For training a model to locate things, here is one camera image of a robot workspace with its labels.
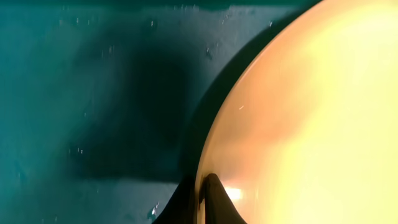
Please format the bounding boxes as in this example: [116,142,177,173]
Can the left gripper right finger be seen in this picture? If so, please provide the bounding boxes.
[199,173,246,224]

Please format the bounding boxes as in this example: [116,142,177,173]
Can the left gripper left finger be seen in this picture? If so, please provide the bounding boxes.
[153,176,195,224]

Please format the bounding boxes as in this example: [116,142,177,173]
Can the yellow plate with orange stain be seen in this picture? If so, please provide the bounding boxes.
[195,0,397,223]

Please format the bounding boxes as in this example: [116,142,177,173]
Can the teal plastic tray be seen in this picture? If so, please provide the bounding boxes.
[1,0,314,223]

